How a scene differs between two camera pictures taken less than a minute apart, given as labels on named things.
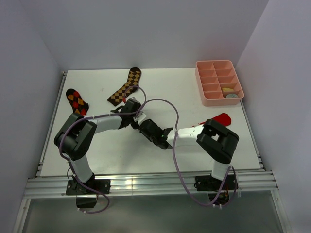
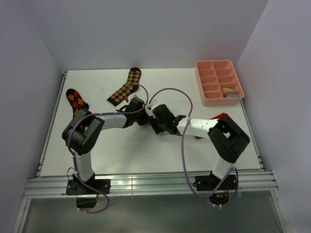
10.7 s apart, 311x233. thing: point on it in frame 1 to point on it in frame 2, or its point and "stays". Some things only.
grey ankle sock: (232, 95) stays
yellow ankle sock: (227, 90) stays
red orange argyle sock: (77, 104) stays
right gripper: (141, 132) to (157, 129)
